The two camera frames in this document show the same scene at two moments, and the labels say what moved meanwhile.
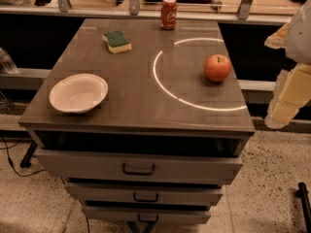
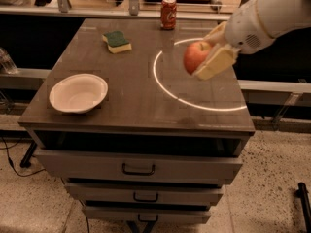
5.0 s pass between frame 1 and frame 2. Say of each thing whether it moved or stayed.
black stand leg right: stayed
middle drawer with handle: stayed
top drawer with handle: stayed
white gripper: moved
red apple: moved
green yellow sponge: stayed
